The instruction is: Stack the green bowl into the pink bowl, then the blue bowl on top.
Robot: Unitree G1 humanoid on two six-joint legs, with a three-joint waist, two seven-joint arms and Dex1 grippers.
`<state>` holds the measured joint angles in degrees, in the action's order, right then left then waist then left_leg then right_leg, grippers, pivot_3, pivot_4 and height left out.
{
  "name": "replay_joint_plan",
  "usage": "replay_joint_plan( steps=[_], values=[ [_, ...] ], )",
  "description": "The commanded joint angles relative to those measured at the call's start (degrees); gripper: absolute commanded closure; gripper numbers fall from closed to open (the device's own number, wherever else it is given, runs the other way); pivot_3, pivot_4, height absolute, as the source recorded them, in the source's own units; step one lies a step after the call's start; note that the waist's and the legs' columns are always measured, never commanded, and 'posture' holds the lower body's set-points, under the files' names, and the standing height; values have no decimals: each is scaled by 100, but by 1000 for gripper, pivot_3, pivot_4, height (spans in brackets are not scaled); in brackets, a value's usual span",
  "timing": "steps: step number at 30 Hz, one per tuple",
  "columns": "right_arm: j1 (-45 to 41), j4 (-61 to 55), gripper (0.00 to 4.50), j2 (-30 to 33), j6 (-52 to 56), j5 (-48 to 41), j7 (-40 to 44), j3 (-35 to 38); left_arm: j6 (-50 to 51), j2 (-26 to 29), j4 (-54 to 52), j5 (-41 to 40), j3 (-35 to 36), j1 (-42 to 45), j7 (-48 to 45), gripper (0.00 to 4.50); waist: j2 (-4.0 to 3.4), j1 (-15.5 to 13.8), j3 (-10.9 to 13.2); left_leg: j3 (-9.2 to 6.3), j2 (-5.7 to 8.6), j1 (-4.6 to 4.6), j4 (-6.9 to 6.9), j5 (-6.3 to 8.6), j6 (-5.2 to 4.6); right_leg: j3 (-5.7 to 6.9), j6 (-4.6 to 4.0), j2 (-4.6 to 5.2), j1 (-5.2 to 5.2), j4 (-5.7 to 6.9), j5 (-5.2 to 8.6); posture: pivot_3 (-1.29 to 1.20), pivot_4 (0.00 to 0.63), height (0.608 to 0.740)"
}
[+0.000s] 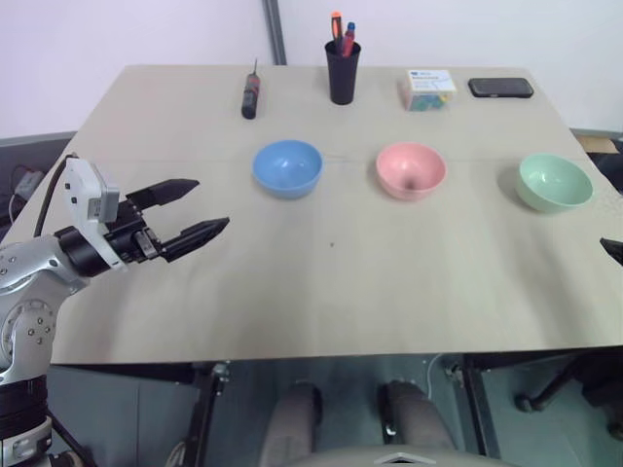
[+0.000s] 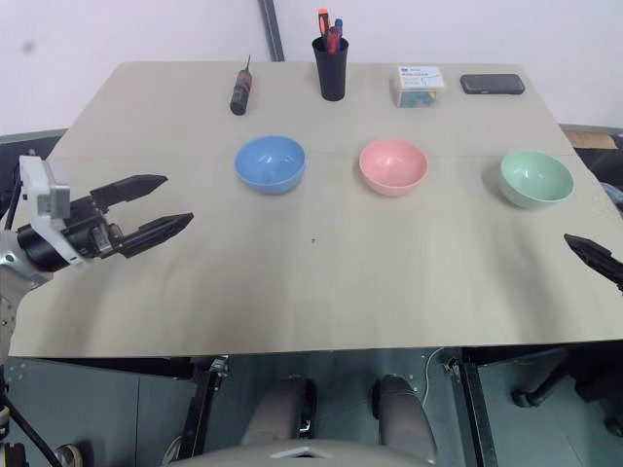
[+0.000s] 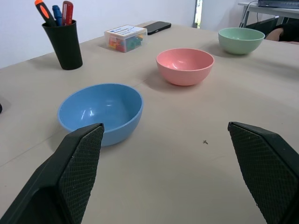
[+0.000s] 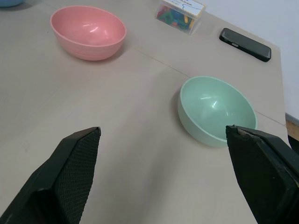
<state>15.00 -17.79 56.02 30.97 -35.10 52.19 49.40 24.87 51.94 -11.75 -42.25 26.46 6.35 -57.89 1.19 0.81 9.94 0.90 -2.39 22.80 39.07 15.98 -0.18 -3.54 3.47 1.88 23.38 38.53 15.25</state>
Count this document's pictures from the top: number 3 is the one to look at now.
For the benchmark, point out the black pen cup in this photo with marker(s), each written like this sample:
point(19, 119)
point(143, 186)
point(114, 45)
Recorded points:
point(64, 45)

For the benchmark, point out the orange and black marker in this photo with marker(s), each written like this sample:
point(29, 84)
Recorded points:
point(44, 12)

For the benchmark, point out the red bowl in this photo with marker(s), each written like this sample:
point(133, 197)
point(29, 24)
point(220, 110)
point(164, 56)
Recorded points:
point(184, 66)

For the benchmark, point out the grey desk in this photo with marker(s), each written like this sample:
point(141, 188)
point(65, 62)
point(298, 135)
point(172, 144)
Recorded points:
point(268, 9)

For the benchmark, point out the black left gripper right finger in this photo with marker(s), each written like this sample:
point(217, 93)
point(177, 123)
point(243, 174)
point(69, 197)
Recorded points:
point(264, 168)

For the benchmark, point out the blue marker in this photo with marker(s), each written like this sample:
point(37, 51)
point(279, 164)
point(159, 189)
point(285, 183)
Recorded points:
point(57, 14)

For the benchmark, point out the blue bowl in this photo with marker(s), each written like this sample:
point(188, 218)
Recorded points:
point(106, 109)

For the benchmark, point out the small dark screw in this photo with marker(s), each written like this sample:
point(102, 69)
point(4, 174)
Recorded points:
point(205, 141)

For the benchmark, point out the clear box of coloured pieces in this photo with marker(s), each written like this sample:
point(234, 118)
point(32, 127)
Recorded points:
point(126, 38)

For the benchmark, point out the black smartphone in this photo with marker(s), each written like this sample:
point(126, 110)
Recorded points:
point(157, 27)

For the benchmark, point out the red marker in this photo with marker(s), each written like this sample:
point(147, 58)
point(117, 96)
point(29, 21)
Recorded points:
point(67, 12)

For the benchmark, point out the green bowl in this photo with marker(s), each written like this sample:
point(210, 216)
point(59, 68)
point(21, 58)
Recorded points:
point(240, 40)

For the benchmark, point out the black rounded object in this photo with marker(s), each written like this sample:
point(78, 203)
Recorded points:
point(0, 108)

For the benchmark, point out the black office chair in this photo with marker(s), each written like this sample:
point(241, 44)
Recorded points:
point(283, 29)

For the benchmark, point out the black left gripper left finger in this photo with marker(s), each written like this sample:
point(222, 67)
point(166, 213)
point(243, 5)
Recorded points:
point(70, 177)

